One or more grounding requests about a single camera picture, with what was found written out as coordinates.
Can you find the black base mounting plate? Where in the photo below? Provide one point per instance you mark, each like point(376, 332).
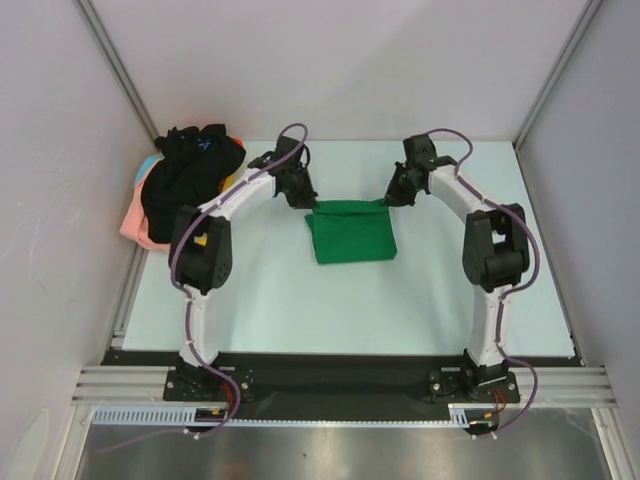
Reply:
point(359, 385)

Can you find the green t-shirt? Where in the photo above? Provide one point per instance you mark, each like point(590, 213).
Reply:
point(351, 231)

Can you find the aluminium front rail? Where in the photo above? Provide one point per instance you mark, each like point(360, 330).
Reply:
point(555, 387)

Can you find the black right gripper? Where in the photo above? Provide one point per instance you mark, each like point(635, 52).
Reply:
point(400, 190)

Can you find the black t-shirt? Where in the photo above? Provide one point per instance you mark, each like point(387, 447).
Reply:
point(196, 162)

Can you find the pink t-shirt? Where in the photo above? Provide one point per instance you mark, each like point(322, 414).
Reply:
point(135, 225)

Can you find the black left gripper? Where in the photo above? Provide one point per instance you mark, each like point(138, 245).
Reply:
point(306, 199)

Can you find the light blue t-shirt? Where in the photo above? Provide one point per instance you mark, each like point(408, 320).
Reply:
point(147, 164)

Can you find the aluminium corner frame post left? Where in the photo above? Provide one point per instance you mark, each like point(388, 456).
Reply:
point(107, 48)

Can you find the aluminium corner frame post right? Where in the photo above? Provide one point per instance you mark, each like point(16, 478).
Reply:
point(575, 39)

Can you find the white slotted cable duct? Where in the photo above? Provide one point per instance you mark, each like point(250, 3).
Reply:
point(208, 417)

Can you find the yellow t-shirt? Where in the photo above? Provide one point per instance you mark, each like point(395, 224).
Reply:
point(225, 185)

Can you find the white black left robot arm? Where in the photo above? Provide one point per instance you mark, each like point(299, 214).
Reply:
point(201, 256)

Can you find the aluminium corner frame post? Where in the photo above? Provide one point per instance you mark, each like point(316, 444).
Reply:
point(107, 48)
point(575, 39)

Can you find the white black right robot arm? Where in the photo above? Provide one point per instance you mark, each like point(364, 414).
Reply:
point(495, 252)

